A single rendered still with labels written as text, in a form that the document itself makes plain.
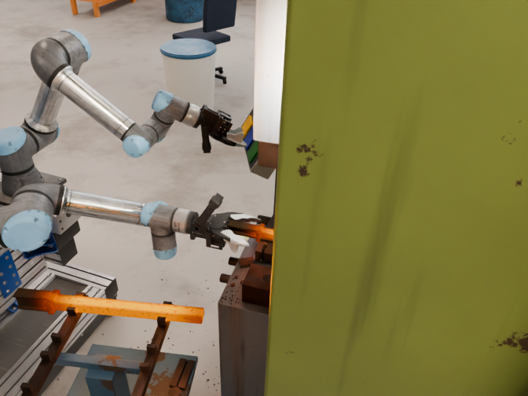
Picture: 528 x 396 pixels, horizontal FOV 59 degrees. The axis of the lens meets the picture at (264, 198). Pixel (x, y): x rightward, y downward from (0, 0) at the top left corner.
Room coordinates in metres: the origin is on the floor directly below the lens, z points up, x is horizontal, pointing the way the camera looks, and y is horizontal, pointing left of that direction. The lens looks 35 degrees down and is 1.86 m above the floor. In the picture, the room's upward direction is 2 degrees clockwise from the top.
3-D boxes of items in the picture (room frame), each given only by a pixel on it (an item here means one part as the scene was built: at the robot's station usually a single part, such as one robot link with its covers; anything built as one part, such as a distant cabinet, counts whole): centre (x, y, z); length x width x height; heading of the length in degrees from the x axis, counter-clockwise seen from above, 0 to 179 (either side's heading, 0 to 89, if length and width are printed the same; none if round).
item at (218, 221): (1.08, 0.16, 0.97); 0.12 x 0.08 x 0.09; 76
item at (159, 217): (1.12, 0.32, 0.98); 0.11 x 0.08 x 0.09; 76
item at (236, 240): (1.01, 0.08, 0.98); 0.09 x 0.03 x 0.06; 48
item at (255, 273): (0.88, -0.02, 0.95); 0.12 x 0.09 x 0.07; 76
